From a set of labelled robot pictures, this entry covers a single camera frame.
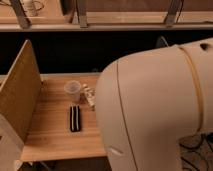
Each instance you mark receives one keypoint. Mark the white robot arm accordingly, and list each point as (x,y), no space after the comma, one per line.
(147,101)

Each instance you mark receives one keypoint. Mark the clear plastic cup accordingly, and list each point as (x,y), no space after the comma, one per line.
(73,90)

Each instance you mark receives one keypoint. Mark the black striped eraser block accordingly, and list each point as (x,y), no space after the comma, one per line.
(75,120)

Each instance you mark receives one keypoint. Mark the left wooden side panel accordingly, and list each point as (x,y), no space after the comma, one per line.
(18,96)

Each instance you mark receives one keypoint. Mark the wooden shelf rail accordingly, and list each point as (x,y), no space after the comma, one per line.
(112,21)

